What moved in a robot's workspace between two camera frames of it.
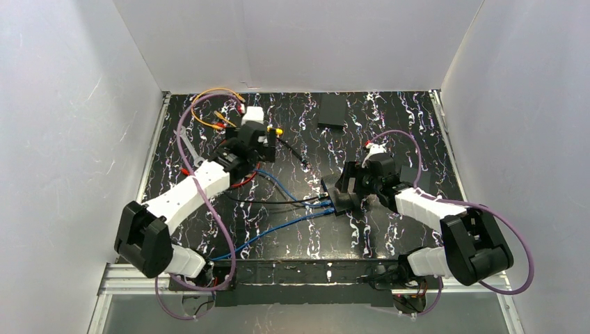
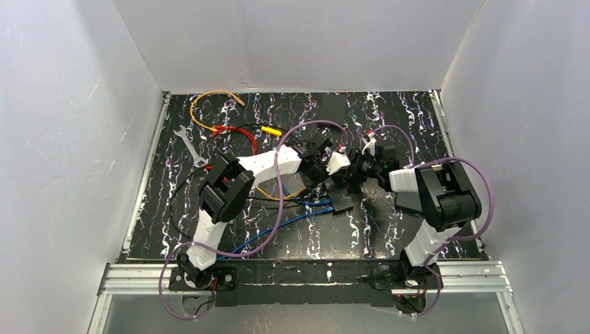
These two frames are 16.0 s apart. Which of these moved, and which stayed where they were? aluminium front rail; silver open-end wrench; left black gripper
Moved: left black gripper
Stayed: aluminium front rail; silver open-end wrench
